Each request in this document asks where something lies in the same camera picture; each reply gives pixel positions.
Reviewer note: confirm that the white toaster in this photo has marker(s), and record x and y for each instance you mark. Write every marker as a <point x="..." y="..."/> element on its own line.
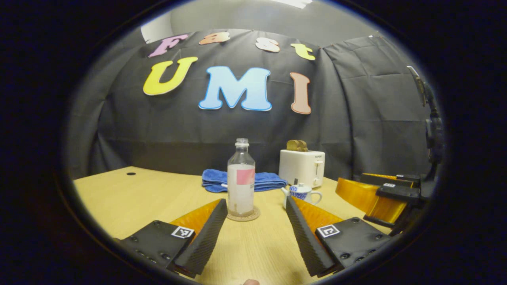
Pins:
<point x="301" y="168"/>

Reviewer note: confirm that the white blue patterned teacup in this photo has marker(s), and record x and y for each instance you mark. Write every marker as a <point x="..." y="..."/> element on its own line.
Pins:
<point x="303" y="196"/>

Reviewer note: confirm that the ceiling light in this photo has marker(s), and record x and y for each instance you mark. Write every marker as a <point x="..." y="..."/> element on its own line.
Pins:
<point x="295" y="3"/>

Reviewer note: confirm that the brown bread slice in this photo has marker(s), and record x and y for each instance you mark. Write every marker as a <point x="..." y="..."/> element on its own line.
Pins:
<point x="294" y="145"/>
<point x="304" y="146"/>

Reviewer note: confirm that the white teacup lid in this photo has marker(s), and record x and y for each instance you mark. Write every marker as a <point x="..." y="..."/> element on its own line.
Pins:
<point x="300" y="188"/>

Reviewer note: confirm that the round brown coaster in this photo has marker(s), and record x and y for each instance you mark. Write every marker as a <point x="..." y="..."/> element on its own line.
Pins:
<point x="253" y="217"/>

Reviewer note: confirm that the folded blue towel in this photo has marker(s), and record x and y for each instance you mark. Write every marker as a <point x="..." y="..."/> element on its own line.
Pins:
<point x="269" y="182"/>

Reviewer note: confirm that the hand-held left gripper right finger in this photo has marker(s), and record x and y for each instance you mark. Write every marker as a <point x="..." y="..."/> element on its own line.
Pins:
<point x="305" y="241"/>

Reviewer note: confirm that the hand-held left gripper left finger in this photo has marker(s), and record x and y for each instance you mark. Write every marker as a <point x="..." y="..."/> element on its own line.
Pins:
<point x="206" y="237"/>

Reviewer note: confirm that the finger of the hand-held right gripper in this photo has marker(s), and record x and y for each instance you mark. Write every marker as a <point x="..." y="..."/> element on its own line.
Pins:
<point x="364" y="198"/>
<point x="390" y="181"/>

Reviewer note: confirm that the clear plastic water bottle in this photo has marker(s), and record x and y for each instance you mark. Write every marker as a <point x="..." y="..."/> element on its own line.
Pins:
<point x="241" y="190"/>

